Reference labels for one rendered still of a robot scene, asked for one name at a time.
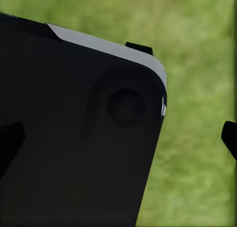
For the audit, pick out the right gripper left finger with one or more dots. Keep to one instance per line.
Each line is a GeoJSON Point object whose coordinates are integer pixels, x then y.
{"type": "Point", "coordinates": [12, 137]}

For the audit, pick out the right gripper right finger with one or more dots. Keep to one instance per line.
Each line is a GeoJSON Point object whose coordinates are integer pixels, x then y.
{"type": "Point", "coordinates": [229, 137]}

